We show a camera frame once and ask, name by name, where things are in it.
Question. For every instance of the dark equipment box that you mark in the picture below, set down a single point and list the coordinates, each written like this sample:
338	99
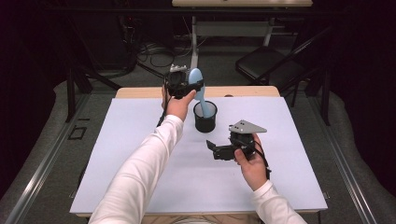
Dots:
106	46

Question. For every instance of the black folding chair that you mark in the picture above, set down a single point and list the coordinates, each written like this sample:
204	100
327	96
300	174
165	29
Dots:
264	62

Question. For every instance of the person's right hand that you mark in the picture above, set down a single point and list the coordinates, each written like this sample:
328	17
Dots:
253	171

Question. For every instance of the black mesh cup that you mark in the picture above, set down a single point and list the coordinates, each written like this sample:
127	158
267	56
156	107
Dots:
205	126

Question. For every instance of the person's torso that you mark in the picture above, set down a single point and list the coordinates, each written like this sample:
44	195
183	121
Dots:
199	221

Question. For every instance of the white table sheet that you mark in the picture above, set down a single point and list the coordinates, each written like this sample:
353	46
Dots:
280	174

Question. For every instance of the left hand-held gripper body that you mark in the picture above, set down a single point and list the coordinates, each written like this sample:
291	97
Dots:
176	82

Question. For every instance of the black horizontal bar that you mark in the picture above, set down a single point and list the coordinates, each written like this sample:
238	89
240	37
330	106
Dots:
124	10

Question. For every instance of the white-legged desk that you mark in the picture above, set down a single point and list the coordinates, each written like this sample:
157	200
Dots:
194	46

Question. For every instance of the black metal stand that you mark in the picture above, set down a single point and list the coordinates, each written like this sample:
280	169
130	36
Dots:
70	99
326	102

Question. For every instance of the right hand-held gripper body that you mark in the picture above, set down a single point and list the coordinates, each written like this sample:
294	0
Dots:
243	141

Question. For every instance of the person's left hand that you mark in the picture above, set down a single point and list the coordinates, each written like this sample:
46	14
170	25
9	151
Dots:
177	109

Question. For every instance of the metal floor rail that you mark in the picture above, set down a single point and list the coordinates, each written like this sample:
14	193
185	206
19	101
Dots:
40	168
345	174

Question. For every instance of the light blue hairbrush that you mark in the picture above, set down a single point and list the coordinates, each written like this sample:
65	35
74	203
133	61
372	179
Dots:
195	75

